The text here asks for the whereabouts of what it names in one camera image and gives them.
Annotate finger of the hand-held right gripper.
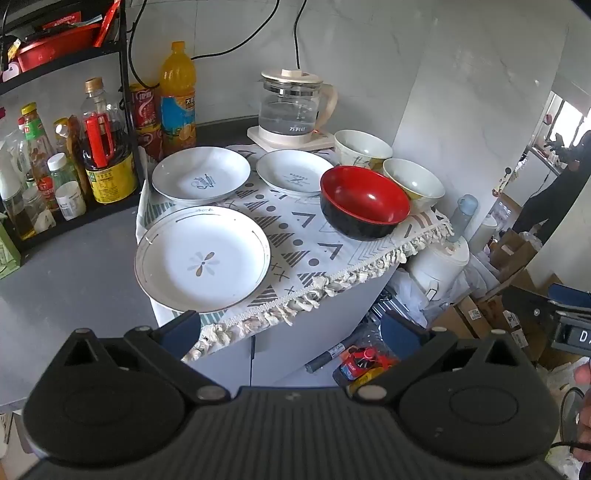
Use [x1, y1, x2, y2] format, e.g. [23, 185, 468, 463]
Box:
[549, 283, 591, 308]
[501, 285, 561, 331]

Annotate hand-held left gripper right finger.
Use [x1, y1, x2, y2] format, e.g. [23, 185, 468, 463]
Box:
[345, 313, 523, 402]

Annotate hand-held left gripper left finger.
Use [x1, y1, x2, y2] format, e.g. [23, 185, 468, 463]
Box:
[59, 311, 232, 402]

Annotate small white blue-rimmed plate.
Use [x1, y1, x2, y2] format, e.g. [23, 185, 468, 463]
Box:
[256, 150, 334, 198]

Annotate person's right hand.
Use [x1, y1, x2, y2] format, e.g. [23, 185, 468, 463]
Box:
[575, 360, 591, 449]

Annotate cardboard box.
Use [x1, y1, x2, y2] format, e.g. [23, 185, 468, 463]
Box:
[480, 268, 564, 361]
[434, 295, 490, 340]

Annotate red and black tool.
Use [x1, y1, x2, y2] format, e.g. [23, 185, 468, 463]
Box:
[339, 346, 399, 382]

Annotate white rice cooker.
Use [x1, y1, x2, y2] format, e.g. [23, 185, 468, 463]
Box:
[409, 237, 470, 303]

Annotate dark marker pen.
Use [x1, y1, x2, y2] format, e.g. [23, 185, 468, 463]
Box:
[305, 340, 357, 374]

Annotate large white flower-print plate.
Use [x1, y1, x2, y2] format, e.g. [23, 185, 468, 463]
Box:
[135, 206, 271, 313]

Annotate blue-lidded water bottle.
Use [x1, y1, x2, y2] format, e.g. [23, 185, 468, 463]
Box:
[450, 194, 479, 244]

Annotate red and black bowl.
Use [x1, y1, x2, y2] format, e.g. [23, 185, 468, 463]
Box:
[320, 165, 411, 241]

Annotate patterned fringed tablecloth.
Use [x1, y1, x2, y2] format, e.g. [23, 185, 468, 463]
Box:
[136, 143, 455, 363]

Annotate white bowl yellow outside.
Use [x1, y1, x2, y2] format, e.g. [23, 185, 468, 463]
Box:
[382, 158, 446, 213]

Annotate medium white script-print plate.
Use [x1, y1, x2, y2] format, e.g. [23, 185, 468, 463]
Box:
[151, 147, 252, 202]

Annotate yellow-label oil bottle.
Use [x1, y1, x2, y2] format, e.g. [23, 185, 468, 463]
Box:
[79, 78, 139, 205]

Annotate white plastic jar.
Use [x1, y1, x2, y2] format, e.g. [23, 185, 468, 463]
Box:
[55, 181, 88, 221]

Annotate small glass jar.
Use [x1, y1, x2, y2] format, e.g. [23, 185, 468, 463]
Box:
[22, 187, 57, 234]

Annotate white plant-print bowl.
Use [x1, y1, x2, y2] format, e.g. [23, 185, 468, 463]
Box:
[334, 130, 393, 171]

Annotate green box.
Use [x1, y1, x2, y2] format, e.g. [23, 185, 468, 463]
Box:
[0, 215, 23, 280]

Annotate red drink can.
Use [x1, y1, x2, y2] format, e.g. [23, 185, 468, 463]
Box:
[137, 124, 163, 160]
[129, 82, 162, 130]

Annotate white-capped green bottle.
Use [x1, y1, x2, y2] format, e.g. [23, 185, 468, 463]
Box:
[47, 152, 84, 204]

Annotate cream kettle base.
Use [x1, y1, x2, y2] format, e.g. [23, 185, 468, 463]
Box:
[247, 126, 336, 152]

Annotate clear spray bottle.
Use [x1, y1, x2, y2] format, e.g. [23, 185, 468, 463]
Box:
[0, 138, 38, 241]

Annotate orange juice bottle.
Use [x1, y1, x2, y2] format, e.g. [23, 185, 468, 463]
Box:
[160, 41, 197, 160]

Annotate red-label sauce bottle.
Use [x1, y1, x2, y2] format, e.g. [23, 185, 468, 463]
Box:
[20, 102, 61, 210]

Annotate brown sauce bottle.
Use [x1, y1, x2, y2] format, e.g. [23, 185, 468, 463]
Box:
[53, 117, 88, 195]

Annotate black shelf rack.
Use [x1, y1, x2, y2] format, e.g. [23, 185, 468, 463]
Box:
[0, 0, 148, 254]

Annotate red plastic basket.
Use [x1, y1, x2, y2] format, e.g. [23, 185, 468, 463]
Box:
[16, 21, 100, 72]

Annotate glass kettle cream handle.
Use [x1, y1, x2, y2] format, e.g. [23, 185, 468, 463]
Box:
[257, 68, 339, 136]

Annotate black kettle power cable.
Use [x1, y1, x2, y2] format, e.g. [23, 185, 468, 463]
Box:
[294, 0, 308, 71]

